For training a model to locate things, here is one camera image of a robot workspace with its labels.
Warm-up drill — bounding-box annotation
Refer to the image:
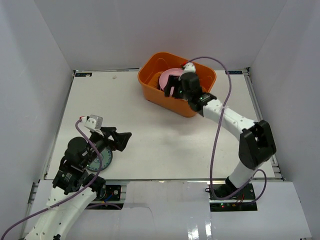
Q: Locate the pink round plate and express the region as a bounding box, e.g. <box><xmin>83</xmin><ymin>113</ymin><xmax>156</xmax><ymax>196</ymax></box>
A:
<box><xmin>158</xmin><ymin>68</ymin><xmax>184</xmax><ymax>99</ymax></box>

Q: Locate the blue patterned round plate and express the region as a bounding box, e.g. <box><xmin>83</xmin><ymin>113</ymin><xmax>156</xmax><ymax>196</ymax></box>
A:
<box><xmin>86</xmin><ymin>147</ymin><xmax>113</xmax><ymax>172</ymax></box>

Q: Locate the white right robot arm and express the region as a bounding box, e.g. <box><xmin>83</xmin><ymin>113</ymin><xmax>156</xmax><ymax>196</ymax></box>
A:
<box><xmin>164</xmin><ymin>72</ymin><xmax>277</xmax><ymax>200</ymax></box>

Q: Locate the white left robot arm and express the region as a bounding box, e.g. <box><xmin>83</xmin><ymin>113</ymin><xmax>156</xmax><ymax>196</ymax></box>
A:
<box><xmin>24</xmin><ymin>127</ymin><xmax>132</xmax><ymax>240</ymax></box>

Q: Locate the orange plastic bin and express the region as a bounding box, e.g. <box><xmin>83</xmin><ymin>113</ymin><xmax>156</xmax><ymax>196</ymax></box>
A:
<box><xmin>137</xmin><ymin>51</ymin><xmax>217</xmax><ymax>118</ymax></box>

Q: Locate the right blue table label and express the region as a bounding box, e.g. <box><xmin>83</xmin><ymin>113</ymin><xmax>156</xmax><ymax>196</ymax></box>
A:
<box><xmin>225</xmin><ymin>70</ymin><xmax>243</xmax><ymax>75</ymax></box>

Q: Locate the blue table label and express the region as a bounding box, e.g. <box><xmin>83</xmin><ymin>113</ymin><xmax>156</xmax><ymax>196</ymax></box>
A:
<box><xmin>74</xmin><ymin>72</ymin><xmax>92</xmax><ymax>78</ymax></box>
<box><xmin>225</xmin><ymin>70</ymin><xmax>243</xmax><ymax>75</ymax></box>

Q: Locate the left blue table label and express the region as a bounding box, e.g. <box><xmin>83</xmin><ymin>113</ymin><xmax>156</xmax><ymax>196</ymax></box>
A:
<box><xmin>74</xmin><ymin>72</ymin><xmax>92</xmax><ymax>78</ymax></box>

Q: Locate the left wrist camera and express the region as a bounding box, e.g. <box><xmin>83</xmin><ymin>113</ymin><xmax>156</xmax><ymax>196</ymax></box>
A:
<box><xmin>81</xmin><ymin>114</ymin><xmax>103</xmax><ymax>131</ymax></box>

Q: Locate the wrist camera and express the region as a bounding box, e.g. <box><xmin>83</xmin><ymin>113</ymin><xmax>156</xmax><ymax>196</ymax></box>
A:
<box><xmin>181</xmin><ymin>62</ymin><xmax>196</xmax><ymax>74</ymax></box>
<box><xmin>81</xmin><ymin>114</ymin><xmax>103</xmax><ymax>131</ymax></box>

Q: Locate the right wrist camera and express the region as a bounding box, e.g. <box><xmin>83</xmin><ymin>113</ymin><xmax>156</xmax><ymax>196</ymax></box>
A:
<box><xmin>181</xmin><ymin>62</ymin><xmax>196</xmax><ymax>74</ymax></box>

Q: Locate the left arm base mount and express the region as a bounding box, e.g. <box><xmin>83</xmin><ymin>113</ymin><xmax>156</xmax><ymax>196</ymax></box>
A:
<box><xmin>86</xmin><ymin>184</ymin><xmax>124</xmax><ymax>210</ymax></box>

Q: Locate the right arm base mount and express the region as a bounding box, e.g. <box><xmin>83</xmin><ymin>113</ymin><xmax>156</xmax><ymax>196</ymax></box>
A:
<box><xmin>203</xmin><ymin>182</ymin><xmax>258</xmax><ymax>212</ymax></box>

